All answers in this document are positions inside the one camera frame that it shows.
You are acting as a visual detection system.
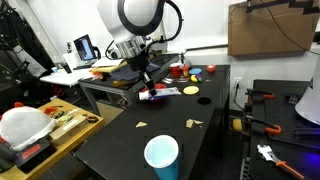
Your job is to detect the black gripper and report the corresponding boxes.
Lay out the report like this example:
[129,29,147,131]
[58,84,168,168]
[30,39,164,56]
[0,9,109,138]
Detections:
[127,55,157,96]

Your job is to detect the white toothpaste tube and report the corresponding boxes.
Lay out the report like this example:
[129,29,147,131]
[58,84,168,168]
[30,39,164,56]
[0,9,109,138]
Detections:
[139,87,180,100]

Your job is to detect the red plastic bowl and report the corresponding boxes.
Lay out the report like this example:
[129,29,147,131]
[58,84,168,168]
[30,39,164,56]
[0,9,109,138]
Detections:
[140,83,167,102]

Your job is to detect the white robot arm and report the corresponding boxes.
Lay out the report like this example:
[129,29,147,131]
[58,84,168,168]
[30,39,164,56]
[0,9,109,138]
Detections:
[97,0,183,96]

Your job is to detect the silver fork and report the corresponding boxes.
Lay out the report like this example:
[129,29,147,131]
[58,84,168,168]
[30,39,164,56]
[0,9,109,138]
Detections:
[162,78,188,84]

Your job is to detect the blue bin lid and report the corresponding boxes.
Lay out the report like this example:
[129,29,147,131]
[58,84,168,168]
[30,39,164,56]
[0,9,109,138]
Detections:
[110,63,161,81]

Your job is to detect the red plastic cup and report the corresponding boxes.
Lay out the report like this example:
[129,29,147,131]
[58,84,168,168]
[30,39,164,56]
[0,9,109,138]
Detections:
[170,63,180,78]

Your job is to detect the orange sauce bottle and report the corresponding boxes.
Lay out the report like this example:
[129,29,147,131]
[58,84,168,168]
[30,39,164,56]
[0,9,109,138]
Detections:
[182,64,189,78]

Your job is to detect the cream round disc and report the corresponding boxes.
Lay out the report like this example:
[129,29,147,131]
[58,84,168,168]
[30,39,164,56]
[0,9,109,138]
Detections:
[183,86,199,95]

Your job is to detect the grey kettle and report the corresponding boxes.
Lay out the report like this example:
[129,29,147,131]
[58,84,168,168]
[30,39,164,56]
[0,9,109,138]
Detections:
[180,53,192,69]

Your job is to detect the yellow toy banana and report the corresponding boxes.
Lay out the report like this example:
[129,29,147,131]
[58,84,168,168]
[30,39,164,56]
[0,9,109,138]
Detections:
[190,75,198,82]

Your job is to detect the blue plate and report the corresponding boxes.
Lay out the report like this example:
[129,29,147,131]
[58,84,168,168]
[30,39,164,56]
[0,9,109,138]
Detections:
[189,68,202,75]

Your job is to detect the purple toy eggplant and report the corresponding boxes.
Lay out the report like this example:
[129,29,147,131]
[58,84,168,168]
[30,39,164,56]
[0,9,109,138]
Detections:
[196,76,203,83]

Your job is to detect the orange mug with egg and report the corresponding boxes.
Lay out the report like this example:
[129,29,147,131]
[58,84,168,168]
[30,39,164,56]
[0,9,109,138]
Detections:
[206,64,216,73]

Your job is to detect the laptop computer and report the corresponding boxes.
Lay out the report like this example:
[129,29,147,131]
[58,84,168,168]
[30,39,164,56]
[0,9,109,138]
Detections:
[73,34,101,70]

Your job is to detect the blue plastic cup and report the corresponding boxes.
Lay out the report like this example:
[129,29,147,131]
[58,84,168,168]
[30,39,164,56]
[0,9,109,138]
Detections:
[144,135,179,180]

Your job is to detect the white cloth bundle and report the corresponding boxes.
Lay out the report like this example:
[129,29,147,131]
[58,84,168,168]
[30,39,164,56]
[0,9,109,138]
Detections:
[0,106,57,152]

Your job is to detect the cardboard board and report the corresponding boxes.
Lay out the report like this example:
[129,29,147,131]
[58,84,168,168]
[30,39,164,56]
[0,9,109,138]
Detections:
[228,0,319,56]

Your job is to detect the orange handled clamp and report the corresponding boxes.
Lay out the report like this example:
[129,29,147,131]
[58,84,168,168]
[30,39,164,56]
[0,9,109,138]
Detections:
[232,115,282,135]

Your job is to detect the orange handled wrench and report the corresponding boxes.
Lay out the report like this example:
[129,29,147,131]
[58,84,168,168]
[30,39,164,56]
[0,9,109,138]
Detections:
[257,144,305,180]

